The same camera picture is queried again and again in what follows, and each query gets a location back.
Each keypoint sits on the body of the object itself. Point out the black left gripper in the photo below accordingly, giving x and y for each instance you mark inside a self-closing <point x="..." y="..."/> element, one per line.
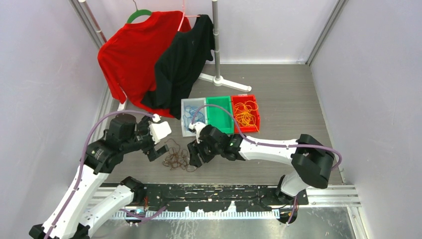
<point x="152" y="153"/>

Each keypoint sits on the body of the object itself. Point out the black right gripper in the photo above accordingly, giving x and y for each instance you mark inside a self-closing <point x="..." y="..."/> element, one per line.
<point x="193" y="148"/>

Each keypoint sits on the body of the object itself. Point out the white clothes rack stand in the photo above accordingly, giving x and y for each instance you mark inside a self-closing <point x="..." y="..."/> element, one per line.
<point x="218" y="79"/>

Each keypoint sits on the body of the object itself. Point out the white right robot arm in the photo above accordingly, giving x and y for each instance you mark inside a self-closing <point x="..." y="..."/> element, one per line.
<point x="311" y="161"/>

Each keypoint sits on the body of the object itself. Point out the green plastic bin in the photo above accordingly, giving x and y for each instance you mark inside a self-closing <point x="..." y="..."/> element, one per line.
<point x="219" y="118"/>

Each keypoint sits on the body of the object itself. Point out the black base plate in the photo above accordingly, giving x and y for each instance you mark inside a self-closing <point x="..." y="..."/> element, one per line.
<point x="210" y="198"/>

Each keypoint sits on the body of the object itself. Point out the white plastic bin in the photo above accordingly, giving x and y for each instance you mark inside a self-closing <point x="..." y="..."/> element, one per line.
<point x="188" y="109"/>

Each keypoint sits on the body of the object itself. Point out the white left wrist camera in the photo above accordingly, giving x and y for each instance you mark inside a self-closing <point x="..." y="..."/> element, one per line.
<point x="159" y="129"/>

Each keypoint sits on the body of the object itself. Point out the red plastic bin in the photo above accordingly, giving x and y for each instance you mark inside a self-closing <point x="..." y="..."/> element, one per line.
<point x="246" y="113"/>

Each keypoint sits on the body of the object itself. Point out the green clothes hanger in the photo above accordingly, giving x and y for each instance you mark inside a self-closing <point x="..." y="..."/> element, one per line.
<point x="138" y="13"/>

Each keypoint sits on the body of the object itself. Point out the red shirt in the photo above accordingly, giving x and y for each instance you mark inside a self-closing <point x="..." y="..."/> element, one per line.
<point x="127" y="59"/>

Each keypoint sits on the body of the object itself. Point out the pink clothes hanger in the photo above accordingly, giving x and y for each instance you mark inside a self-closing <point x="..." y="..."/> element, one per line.
<point x="184" y="15"/>

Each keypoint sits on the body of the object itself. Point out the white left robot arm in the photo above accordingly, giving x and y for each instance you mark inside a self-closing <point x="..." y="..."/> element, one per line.
<point x="72" y="219"/>

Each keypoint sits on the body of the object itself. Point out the black shirt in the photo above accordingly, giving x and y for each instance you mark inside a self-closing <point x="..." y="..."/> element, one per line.
<point x="180" y="66"/>

